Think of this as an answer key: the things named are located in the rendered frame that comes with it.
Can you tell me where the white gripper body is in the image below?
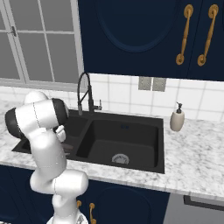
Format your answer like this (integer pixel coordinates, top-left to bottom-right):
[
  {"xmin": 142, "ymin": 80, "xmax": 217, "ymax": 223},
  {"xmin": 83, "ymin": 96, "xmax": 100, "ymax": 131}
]
[{"xmin": 54, "ymin": 124, "xmax": 67, "ymax": 144}]

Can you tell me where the silver sink drain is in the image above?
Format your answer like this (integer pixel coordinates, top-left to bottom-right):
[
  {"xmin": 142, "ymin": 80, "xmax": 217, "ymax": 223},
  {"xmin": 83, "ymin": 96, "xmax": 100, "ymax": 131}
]
[{"xmin": 111, "ymin": 153, "xmax": 130, "ymax": 165}]

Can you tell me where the black double sink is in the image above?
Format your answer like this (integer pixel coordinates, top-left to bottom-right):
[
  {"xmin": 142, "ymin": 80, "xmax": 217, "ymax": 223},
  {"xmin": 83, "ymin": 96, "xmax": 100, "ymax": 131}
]
[{"xmin": 11, "ymin": 108, "xmax": 166, "ymax": 175}]

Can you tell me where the black spring tap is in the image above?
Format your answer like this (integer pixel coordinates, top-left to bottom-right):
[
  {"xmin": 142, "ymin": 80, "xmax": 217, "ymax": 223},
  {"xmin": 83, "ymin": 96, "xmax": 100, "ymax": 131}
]
[{"xmin": 76, "ymin": 72, "xmax": 103, "ymax": 116}]

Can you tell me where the navy base cupboard door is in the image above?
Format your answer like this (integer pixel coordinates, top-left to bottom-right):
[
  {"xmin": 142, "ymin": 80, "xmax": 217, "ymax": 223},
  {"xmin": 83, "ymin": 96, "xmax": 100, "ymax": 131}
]
[
  {"xmin": 76, "ymin": 178, "xmax": 171, "ymax": 224},
  {"xmin": 0, "ymin": 164, "xmax": 57, "ymax": 224}
]

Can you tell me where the white framed window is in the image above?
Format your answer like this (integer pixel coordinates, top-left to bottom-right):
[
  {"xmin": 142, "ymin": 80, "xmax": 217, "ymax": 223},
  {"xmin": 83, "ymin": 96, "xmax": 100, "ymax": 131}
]
[{"xmin": 0, "ymin": 0, "xmax": 89, "ymax": 93}]

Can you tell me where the beige soap dispenser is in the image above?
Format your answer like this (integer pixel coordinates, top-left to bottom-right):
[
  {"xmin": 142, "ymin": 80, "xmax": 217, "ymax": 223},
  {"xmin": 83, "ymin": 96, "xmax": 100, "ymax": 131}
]
[{"xmin": 169, "ymin": 101, "xmax": 186, "ymax": 133}]

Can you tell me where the navy cupboard door oval panel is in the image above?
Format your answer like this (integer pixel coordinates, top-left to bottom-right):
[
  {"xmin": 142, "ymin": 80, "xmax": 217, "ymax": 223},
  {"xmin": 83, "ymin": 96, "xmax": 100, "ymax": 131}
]
[{"xmin": 77, "ymin": 0, "xmax": 203, "ymax": 79}]

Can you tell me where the grey dishwasher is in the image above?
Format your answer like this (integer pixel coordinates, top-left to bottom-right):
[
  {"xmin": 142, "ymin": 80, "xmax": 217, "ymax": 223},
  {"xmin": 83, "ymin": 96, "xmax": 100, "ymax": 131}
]
[{"xmin": 162, "ymin": 192, "xmax": 224, "ymax": 224}]

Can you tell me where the grey wall socket plate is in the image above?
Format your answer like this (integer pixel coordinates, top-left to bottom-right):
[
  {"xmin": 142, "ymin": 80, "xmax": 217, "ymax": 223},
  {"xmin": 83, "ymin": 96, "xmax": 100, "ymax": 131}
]
[
  {"xmin": 137, "ymin": 76, "xmax": 153, "ymax": 92},
  {"xmin": 151, "ymin": 77, "xmax": 167, "ymax": 93}
]

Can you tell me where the black dishwasher handle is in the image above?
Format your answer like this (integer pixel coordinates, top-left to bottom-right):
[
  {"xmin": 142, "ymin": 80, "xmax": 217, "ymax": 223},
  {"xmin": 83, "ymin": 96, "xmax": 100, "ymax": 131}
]
[{"xmin": 183, "ymin": 194, "xmax": 224, "ymax": 212}]

